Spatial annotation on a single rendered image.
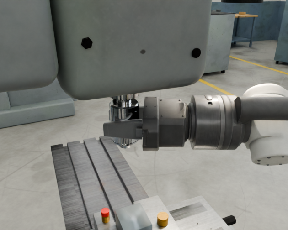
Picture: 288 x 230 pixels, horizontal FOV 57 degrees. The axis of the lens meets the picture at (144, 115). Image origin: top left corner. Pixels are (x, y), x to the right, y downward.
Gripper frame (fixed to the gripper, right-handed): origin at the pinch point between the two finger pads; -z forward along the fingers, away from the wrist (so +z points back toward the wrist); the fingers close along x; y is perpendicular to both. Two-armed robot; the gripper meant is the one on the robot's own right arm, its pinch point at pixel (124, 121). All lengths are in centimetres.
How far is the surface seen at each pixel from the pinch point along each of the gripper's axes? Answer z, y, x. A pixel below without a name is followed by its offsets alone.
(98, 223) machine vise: -5.9, 21.6, 1.2
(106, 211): -4.4, 19.2, 0.3
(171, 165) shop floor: 20, 124, -163
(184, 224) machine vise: 11.2, 25.8, -3.2
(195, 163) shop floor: 43, 124, -167
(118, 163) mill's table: -7.2, 32.6, -35.0
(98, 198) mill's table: -10.5, 32.6, -18.0
